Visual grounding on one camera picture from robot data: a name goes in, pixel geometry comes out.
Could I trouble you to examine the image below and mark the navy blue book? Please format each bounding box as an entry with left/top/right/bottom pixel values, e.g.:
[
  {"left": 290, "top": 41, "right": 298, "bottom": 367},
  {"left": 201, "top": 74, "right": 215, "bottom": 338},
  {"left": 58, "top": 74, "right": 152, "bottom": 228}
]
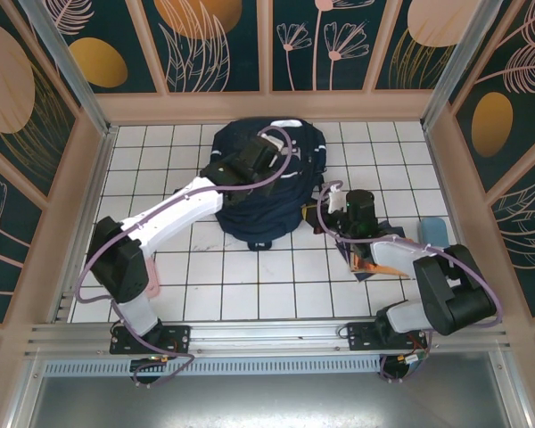
[{"left": 333, "top": 218, "right": 414, "bottom": 283}]

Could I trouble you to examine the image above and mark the navy blue student backpack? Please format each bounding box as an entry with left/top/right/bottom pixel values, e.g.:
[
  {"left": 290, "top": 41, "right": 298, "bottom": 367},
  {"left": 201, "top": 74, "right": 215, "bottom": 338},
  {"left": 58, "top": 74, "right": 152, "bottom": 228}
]
[{"left": 199, "top": 116, "right": 330, "bottom": 252}]

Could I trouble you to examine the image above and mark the small green circuit board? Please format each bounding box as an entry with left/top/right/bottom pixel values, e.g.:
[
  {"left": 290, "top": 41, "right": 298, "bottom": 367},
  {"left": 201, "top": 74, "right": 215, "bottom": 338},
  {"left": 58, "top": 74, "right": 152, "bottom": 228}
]
[{"left": 399, "top": 350, "right": 431, "bottom": 372}]

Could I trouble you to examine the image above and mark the grey metal sheet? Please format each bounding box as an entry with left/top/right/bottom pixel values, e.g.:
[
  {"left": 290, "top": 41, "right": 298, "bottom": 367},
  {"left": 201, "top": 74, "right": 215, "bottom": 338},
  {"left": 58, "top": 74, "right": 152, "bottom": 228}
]
[{"left": 24, "top": 374, "right": 527, "bottom": 428}]

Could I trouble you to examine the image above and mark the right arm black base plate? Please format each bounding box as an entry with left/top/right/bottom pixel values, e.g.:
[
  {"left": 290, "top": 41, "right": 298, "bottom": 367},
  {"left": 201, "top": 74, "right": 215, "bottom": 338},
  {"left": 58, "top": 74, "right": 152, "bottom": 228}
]
[{"left": 347, "top": 321, "right": 431, "bottom": 353}]

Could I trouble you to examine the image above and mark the long aluminium mounting rail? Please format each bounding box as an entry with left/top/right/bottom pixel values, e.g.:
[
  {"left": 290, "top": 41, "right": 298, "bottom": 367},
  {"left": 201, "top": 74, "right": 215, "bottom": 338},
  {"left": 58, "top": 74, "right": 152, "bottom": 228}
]
[{"left": 24, "top": 321, "right": 512, "bottom": 358}]

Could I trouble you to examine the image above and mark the grey slotted cable duct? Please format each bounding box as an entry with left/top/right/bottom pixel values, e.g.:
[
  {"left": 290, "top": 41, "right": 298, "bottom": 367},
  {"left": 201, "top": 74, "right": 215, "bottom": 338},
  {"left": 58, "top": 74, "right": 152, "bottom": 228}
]
[{"left": 42, "top": 358, "right": 384, "bottom": 378}]

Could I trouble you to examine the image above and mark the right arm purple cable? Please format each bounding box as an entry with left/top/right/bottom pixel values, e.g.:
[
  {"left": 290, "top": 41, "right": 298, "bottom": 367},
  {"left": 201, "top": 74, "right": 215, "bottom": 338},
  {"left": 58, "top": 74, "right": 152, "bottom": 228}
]
[{"left": 318, "top": 179, "right": 505, "bottom": 384}]

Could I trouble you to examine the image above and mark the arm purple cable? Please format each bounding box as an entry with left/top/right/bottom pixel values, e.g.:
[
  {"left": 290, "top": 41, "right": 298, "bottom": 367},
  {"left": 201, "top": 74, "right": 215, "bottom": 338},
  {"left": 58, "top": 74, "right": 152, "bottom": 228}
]
[
  {"left": 73, "top": 126, "right": 293, "bottom": 389},
  {"left": 318, "top": 179, "right": 505, "bottom": 384}
]

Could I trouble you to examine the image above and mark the aluminium frame post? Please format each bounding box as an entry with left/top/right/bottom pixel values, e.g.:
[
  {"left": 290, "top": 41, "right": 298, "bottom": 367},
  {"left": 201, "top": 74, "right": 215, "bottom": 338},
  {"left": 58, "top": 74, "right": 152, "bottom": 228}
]
[
  {"left": 20, "top": 0, "right": 119, "bottom": 137},
  {"left": 421, "top": 0, "right": 503, "bottom": 130}
]

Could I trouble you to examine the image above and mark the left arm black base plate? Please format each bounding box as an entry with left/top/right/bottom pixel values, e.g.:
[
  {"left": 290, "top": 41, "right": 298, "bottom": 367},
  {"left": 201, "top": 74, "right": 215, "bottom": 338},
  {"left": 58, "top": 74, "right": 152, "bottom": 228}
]
[{"left": 110, "top": 324, "right": 192, "bottom": 356}]

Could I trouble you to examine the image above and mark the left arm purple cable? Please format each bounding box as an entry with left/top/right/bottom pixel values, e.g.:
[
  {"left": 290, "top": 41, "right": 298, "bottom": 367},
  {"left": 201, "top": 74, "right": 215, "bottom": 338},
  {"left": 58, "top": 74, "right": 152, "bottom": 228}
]
[{"left": 73, "top": 126, "right": 293, "bottom": 389}]

